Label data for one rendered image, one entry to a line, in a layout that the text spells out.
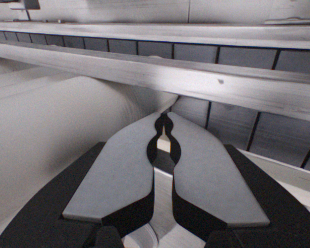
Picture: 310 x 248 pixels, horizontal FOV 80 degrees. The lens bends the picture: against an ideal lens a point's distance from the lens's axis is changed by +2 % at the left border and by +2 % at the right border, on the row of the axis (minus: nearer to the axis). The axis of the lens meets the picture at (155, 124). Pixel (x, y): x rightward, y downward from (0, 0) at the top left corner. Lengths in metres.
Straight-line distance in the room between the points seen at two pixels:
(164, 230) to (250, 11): 0.31
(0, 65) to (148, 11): 0.16
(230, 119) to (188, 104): 0.04
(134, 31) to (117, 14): 0.08
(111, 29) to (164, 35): 0.06
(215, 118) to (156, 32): 0.09
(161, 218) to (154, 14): 0.28
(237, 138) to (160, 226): 0.21
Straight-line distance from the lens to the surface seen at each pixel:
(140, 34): 0.19
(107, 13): 0.28
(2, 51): 0.20
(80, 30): 0.25
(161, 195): 0.28
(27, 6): 0.29
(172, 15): 0.23
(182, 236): 0.33
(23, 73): 0.21
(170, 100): 0.16
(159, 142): 0.17
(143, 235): 0.36
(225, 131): 0.18
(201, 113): 0.17
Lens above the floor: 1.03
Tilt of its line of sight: 47 degrees down
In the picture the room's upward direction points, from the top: 129 degrees counter-clockwise
